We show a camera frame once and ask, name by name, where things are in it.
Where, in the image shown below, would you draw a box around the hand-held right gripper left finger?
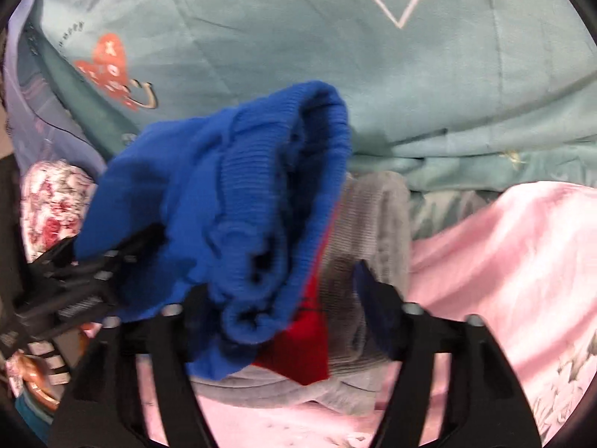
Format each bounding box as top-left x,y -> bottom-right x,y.
49,284 -> 221,448

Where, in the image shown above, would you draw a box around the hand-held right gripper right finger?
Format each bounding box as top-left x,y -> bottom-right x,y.
353,259 -> 544,448

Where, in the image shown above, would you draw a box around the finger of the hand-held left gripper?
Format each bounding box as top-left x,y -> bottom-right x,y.
40,223 -> 164,271
44,261 -> 123,292

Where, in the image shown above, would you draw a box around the red and blue pants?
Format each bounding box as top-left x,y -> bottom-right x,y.
75,80 -> 353,386

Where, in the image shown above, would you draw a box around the person's left forearm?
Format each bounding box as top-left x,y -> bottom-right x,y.
13,394 -> 57,436

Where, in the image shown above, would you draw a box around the grey folded pants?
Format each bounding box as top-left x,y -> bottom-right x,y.
190,170 -> 412,417

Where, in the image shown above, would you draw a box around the person's left hand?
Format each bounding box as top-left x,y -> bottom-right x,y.
8,350 -> 60,406

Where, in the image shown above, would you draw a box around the red floral pillow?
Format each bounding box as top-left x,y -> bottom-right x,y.
21,159 -> 99,264

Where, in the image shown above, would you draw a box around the pink floral bedsheet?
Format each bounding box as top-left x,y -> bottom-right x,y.
140,181 -> 594,448

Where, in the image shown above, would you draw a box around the purple plaid pillow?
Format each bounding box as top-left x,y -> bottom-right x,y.
2,0 -> 109,171

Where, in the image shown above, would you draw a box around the teal heart print quilt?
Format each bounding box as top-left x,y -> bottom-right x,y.
19,0 -> 597,197

